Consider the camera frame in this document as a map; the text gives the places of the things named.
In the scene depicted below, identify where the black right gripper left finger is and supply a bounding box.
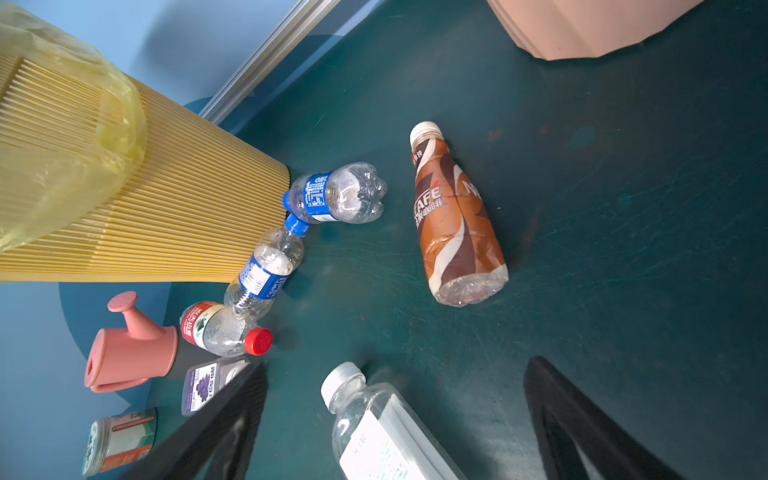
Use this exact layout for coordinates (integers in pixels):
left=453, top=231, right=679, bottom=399
left=121, top=363, right=268, bottom=480

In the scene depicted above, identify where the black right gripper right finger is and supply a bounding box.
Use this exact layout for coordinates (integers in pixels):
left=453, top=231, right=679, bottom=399
left=524, top=356, right=681, bottom=479

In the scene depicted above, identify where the clear white-cap bottle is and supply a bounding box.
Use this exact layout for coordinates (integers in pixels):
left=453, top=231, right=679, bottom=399
left=321, top=362, right=465, bottom=480

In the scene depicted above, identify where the yellow slatted waste bin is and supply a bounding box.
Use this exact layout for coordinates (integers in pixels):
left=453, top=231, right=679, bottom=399
left=1, top=85, right=290, bottom=283

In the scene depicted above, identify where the yellow plastic bin liner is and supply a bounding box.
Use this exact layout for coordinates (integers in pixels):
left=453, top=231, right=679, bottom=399
left=1, top=2, right=147, bottom=250

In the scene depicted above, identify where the purple grape label bottle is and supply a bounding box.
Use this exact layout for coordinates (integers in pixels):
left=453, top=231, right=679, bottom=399
left=181, top=356, right=250, bottom=417

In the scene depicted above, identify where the round jar floral lid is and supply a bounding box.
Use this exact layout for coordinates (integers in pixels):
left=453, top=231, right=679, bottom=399
left=82, top=408, right=157, bottom=478

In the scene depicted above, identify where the red-label red-cap water bottle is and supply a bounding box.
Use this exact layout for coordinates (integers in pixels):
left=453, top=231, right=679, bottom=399
left=179, top=301, right=274, bottom=358

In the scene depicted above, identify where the pink watering can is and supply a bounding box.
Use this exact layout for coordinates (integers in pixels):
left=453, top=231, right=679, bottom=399
left=84, top=291, right=179, bottom=393

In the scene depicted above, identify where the brown coffee bottle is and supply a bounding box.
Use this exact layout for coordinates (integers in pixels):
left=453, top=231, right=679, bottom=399
left=409, top=121, right=509, bottom=307

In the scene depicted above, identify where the clear blue-label water bottle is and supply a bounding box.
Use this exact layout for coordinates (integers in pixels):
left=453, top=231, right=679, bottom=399
left=283, top=162, right=387, bottom=225

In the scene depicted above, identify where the pink ribbed flower pot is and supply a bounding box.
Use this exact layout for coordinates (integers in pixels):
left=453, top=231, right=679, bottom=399
left=488, top=0, right=701, bottom=61

